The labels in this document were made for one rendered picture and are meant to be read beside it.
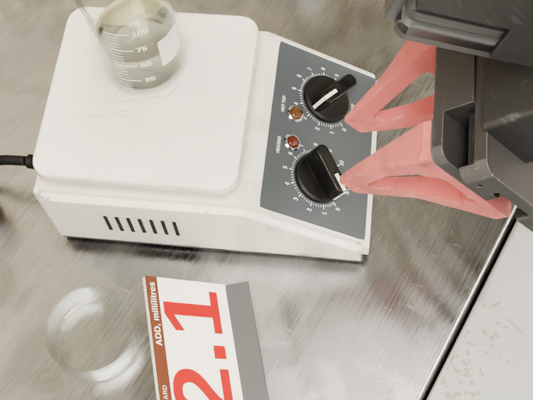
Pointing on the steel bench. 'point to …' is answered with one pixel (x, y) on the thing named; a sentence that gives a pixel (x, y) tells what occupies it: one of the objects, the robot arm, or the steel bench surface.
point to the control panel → (291, 155)
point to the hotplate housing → (148, 229)
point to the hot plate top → (152, 114)
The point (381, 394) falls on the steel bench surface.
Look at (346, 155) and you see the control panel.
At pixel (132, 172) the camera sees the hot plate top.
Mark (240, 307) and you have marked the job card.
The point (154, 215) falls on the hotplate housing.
